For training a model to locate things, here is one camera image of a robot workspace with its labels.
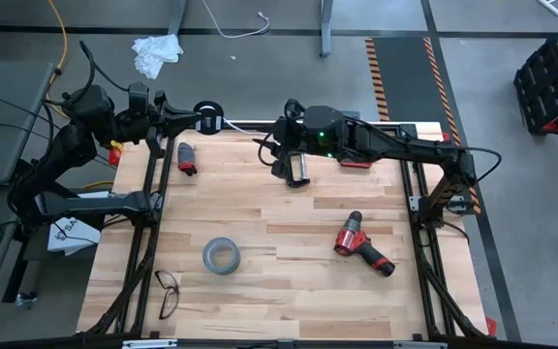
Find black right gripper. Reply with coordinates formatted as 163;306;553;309
253;120;309;176

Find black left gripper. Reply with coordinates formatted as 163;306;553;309
145;91;201;159

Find grey red utility knife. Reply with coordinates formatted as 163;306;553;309
176;142;199;177

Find black C-clamp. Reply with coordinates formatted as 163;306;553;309
286;150;312;190

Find white crumpled cloth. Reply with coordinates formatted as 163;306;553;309
131;32;185;81

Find grey table leg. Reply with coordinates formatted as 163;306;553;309
167;0;188;36
320;0;334;59

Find hazard striped floor mat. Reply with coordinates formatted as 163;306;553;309
364;36;482;214

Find white cardboard box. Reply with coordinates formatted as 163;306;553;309
46;216;102;257

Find grey side table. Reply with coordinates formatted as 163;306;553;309
0;60;55;311

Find clear safety glasses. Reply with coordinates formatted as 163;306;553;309
153;269;181;321

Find silver aluminium bar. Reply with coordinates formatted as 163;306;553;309
122;338;178;349
393;341;448;349

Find metal caster wheel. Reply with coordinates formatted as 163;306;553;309
15;290;38;309

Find red black toolbox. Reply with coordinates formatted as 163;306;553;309
513;34;558;136

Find white plastic piece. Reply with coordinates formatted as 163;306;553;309
535;0;558;17

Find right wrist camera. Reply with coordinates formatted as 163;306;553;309
283;99;305;128

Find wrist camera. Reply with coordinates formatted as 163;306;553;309
127;80;151;116
283;99;305;128

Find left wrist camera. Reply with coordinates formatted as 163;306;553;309
127;80;151;116

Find white floor cable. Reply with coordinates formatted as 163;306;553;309
200;0;271;40

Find red black cordless drill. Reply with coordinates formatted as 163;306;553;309
332;209;397;278

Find grey duct tape roll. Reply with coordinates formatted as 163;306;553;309
201;236;242;276

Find black aluminium frame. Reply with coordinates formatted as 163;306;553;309
77;119;491;340

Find yellow extension cable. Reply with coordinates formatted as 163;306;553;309
44;0;115;190

